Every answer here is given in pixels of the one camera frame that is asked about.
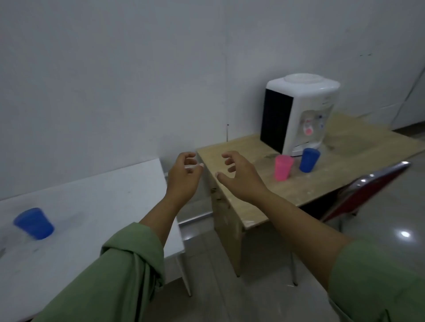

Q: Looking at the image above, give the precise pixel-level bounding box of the person's left hand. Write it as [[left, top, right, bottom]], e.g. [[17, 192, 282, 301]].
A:
[[166, 151, 205, 204]]

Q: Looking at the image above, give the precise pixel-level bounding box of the person's right hand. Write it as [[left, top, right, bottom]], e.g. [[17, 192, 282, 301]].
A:
[[216, 151, 270, 204]]

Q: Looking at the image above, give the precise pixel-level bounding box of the person's left forearm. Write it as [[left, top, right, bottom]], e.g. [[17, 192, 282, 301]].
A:
[[33, 196, 193, 322]]

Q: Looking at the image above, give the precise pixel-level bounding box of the person's right forearm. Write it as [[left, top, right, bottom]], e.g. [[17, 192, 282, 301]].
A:
[[242, 192, 425, 322]]

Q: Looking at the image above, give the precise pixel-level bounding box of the pink plastic cup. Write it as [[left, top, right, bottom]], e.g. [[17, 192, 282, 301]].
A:
[[274, 155, 295, 182]]

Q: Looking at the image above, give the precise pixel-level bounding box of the blue plastic cup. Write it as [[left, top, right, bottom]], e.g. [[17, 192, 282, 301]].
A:
[[299, 148, 321, 173], [13, 208, 55, 240]]

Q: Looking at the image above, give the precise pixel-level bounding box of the white table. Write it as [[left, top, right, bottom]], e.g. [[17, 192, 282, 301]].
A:
[[0, 159, 193, 322]]

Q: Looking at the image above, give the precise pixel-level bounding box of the white water dispenser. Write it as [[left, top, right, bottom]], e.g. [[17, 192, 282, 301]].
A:
[[260, 73, 341, 157]]

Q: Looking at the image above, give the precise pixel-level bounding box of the wooden table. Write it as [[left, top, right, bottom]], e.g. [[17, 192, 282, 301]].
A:
[[197, 114, 425, 278]]

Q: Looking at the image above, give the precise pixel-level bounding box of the red chair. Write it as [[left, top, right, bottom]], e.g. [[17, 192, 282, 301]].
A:
[[320, 161, 412, 233]]

